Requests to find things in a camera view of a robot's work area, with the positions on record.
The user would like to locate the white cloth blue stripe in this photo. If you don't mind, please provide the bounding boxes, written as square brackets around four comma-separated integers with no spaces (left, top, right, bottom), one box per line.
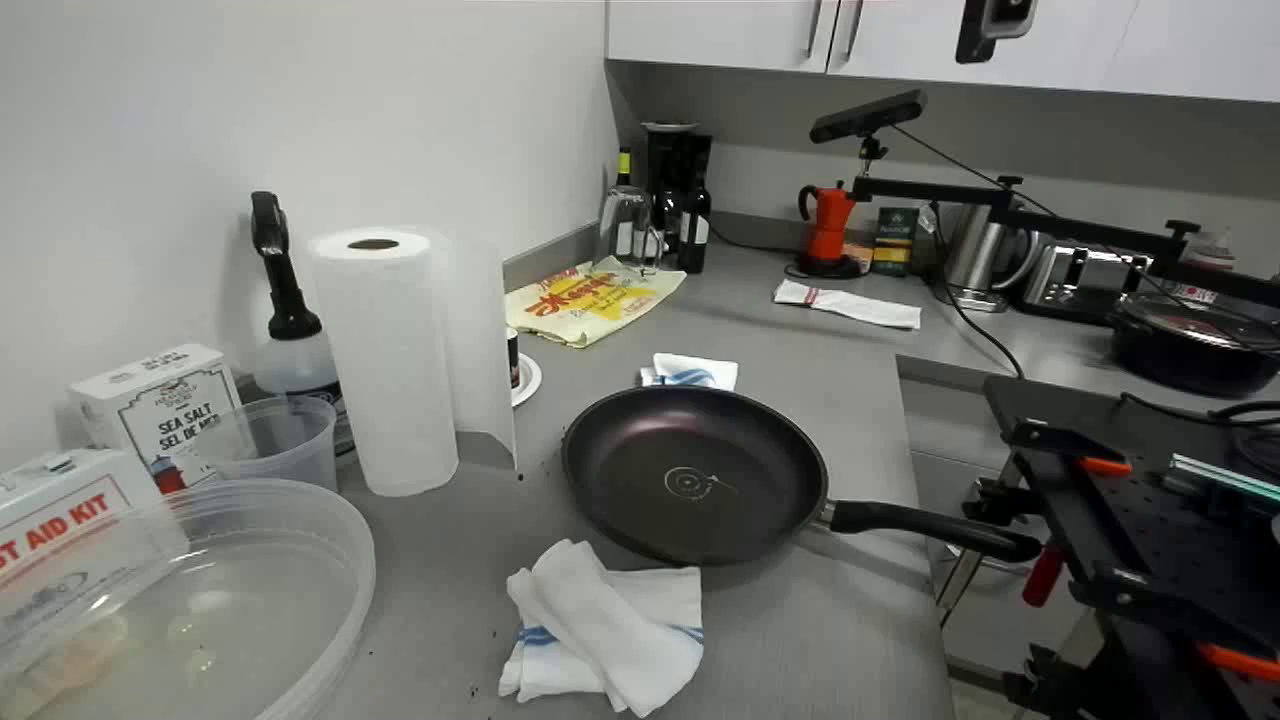
[496,537,710,720]

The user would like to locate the yellow printed cloth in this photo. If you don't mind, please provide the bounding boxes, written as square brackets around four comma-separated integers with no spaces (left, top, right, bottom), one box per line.
[501,255,693,353]

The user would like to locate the black frying pan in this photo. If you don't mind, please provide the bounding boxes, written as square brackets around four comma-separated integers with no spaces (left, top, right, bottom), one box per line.
[556,382,1049,566]

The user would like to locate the small green box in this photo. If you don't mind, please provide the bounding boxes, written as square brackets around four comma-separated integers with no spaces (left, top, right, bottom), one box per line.
[872,202,925,277]

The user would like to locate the steel electric kettle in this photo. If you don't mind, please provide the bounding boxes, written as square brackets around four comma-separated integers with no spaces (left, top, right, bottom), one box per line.
[940,202,1035,303]

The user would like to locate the red moka pot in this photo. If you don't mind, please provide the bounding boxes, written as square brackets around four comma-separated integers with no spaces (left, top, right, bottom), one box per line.
[795,179,863,279]

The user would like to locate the silver toaster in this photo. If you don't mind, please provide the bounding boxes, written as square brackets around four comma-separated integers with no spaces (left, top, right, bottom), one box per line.
[1019,237,1157,324]

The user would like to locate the long white folded towel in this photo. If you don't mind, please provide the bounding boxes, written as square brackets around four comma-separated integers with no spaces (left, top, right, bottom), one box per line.
[774,277,925,337]

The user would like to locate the black coffee maker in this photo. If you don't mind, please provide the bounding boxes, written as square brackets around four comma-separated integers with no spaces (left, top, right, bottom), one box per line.
[635,117,715,277]

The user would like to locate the black round cooking pot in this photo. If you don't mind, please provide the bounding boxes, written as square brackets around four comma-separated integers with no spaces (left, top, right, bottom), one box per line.
[1110,283,1280,399]

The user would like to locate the folded white towel blue stripes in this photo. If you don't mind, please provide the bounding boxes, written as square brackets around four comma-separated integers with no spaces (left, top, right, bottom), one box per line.
[635,347,744,396]

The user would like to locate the black perforated robot table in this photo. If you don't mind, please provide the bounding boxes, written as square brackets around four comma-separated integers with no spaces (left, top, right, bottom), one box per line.
[980,376,1280,720]

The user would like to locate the round white tray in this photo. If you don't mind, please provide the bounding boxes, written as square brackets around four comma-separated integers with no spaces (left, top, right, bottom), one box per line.
[505,347,550,413]

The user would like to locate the white paper towel roll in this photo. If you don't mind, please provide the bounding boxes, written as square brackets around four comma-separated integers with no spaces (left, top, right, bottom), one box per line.
[306,223,524,499]

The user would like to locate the spray bottle black trigger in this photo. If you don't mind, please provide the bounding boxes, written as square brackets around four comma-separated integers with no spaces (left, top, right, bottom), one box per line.
[248,189,340,399]

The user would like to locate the small clear plastic container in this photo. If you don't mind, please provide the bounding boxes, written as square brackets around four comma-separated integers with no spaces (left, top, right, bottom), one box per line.
[195,391,344,490]

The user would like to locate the white sea salt box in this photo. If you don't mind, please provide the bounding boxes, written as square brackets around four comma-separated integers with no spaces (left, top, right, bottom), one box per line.
[68,339,251,497]

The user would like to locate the large clear plastic bowl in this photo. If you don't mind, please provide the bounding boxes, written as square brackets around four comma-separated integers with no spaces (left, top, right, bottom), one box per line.
[0,476,380,720]

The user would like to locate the white first aid kit box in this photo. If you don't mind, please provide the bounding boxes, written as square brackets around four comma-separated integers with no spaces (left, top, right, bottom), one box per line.
[0,442,194,644]

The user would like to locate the silver cabinet handle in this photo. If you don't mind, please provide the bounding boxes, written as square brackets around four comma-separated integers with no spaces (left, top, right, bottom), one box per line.
[795,0,827,69]
[837,0,870,72]

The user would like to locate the black stereo camera bar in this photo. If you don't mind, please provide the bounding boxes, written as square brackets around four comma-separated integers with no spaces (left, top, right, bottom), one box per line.
[803,89,927,146]

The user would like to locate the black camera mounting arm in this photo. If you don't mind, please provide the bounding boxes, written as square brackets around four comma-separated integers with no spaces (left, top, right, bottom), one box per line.
[853,133,1280,303]

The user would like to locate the grey wall cabinets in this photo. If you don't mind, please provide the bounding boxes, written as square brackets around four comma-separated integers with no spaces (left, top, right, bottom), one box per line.
[605,0,1280,108]

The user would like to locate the black camera cable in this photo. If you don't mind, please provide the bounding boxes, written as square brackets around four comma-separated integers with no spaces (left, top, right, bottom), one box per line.
[925,265,1034,382]

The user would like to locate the black clamp orange handle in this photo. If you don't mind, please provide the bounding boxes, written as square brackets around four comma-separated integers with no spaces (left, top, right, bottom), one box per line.
[1006,634,1280,720]
[1006,414,1139,490]

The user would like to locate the black clamp red handle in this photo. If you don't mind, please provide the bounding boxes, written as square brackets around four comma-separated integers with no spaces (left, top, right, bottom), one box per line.
[956,476,1074,613]

